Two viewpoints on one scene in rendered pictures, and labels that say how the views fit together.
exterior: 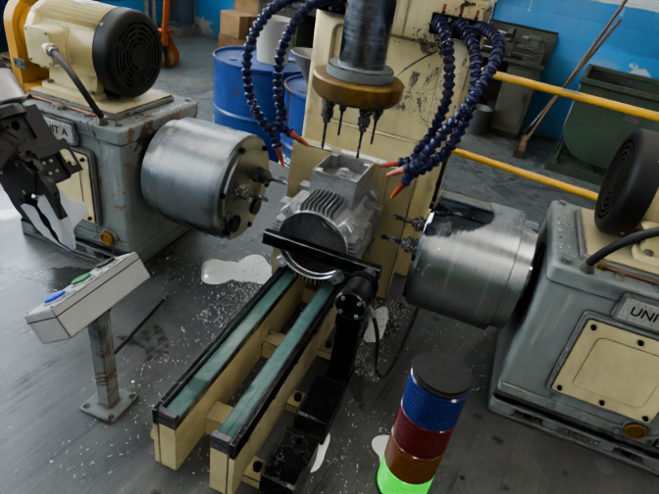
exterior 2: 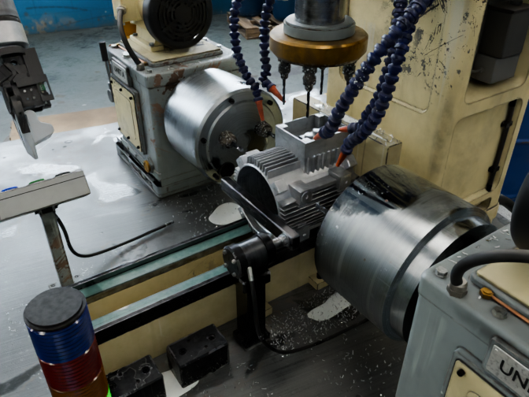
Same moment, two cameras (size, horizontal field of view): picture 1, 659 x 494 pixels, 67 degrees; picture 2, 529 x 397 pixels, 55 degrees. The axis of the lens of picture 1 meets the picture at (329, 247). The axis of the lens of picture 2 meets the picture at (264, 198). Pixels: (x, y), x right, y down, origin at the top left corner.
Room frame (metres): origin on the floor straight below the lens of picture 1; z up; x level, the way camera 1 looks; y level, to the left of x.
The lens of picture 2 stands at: (0.21, -0.53, 1.59)
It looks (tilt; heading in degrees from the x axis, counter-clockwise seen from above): 33 degrees down; 40
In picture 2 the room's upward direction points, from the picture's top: straight up
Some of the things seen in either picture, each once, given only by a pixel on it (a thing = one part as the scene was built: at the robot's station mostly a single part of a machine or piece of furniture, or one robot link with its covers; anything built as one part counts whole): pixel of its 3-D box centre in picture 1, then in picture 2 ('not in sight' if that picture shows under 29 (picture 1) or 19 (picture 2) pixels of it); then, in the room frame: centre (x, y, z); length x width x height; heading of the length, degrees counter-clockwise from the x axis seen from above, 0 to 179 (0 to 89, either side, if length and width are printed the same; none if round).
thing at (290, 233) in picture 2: (320, 254); (257, 210); (0.84, 0.02, 1.01); 0.26 x 0.04 x 0.03; 74
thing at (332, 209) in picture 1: (329, 225); (295, 187); (0.96, 0.01, 1.01); 0.20 x 0.19 x 0.19; 164
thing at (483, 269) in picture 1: (481, 264); (417, 261); (0.87, -0.31, 1.04); 0.41 x 0.25 x 0.25; 74
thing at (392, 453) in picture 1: (414, 448); (78, 381); (0.36, -0.13, 1.10); 0.06 x 0.06 x 0.04
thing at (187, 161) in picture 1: (191, 172); (212, 119); (1.06, 0.35, 1.04); 0.37 x 0.25 x 0.25; 74
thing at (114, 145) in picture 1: (109, 166); (174, 107); (1.12, 0.58, 0.99); 0.35 x 0.31 x 0.37; 74
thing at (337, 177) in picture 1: (341, 181); (312, 142); (1.00, 0.00, 1.11); 0.12 x 0.11 x 0.07; 164
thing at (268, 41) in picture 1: (272, 39); not in sight; (3.08, 0.54, 0.99); 0.24 x 0.22 x 0.24; 64
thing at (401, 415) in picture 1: (425, 421); (69, 355); (0.36, -0.13, 1.14); 0.06 x 0.06 x 0.04
